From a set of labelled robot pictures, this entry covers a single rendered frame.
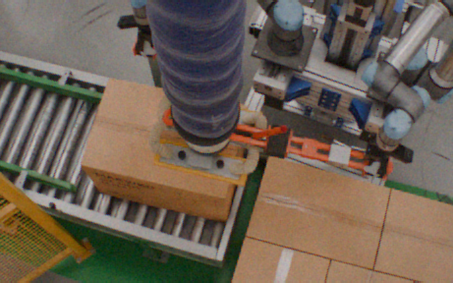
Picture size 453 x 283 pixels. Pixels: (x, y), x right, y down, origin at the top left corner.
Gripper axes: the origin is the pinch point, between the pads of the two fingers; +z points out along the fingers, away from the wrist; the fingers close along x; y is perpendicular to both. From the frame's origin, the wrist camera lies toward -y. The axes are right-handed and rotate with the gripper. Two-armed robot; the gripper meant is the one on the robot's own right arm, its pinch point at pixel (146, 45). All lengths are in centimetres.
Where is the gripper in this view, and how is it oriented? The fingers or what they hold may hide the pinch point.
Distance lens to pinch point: 219.6
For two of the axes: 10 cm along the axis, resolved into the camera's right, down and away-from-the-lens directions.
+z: 0.1, 3.6, 9.3
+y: 9.7, 2.2, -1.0
